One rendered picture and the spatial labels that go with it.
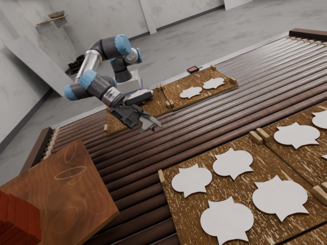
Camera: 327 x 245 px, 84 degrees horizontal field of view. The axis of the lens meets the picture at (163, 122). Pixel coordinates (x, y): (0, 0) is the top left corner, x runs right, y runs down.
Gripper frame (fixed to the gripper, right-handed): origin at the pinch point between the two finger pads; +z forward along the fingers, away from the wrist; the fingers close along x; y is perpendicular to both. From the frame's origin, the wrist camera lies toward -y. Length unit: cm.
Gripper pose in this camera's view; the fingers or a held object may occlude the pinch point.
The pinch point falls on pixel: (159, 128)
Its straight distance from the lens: 73.6
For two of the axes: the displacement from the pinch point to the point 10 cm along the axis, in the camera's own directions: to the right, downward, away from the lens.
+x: 2.3, -1.4, -9.6
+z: 7.8, 6.2, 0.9
